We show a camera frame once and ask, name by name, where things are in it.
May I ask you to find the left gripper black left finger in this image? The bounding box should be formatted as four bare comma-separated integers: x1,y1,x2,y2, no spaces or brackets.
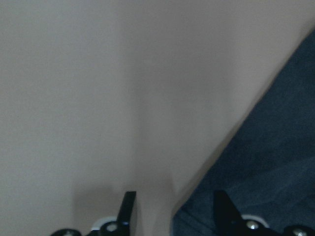
50,191,137,236

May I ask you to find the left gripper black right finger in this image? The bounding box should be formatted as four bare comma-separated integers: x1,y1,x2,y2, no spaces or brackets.
213,190,315,236

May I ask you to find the black t-shirt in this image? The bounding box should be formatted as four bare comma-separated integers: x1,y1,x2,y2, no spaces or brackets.
171,32,315,236

